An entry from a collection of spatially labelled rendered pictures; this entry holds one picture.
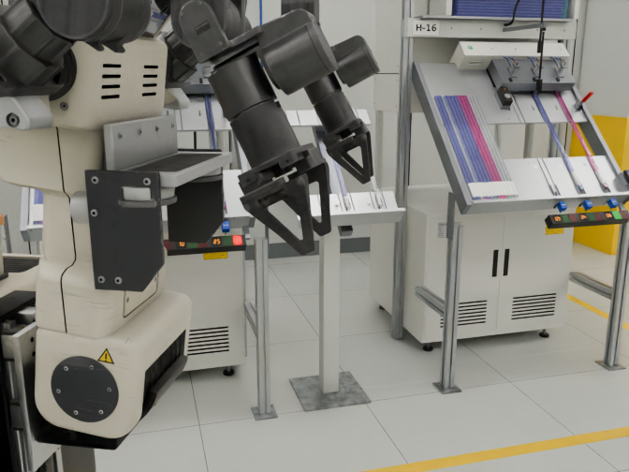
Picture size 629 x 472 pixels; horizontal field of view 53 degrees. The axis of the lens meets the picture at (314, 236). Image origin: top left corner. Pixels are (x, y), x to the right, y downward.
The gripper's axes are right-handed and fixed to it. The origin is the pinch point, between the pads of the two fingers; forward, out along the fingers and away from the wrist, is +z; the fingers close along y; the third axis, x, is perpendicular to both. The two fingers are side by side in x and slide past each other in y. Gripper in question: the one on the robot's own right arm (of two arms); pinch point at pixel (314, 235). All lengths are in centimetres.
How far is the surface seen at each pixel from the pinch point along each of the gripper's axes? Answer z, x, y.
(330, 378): 66, 60, 153
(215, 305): 24, 89, 154
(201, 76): -53, 54, 155
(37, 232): -25, 103, 100
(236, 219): -3, 55, 126
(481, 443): 97, 16, 131
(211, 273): 12, 84, 153
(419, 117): -6, 0, 368
